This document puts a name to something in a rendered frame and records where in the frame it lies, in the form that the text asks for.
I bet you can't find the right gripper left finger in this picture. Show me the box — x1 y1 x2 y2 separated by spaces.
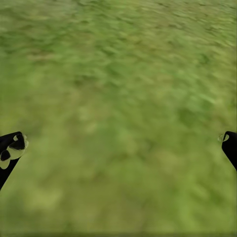
0 131 28 190

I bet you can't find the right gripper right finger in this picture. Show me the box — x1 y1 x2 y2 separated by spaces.
218 131 237 170

